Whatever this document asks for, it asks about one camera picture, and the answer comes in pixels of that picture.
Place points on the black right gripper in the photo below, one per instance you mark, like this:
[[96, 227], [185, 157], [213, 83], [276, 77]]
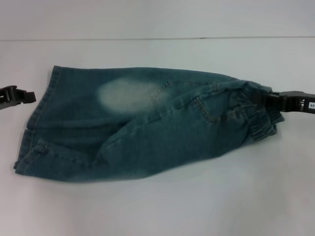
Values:
[[295, 100]]

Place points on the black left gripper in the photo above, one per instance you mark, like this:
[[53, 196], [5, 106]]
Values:
[[7, 97]]

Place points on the blue denim shorts with print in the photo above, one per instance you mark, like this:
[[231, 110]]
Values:
[[98, 135]]

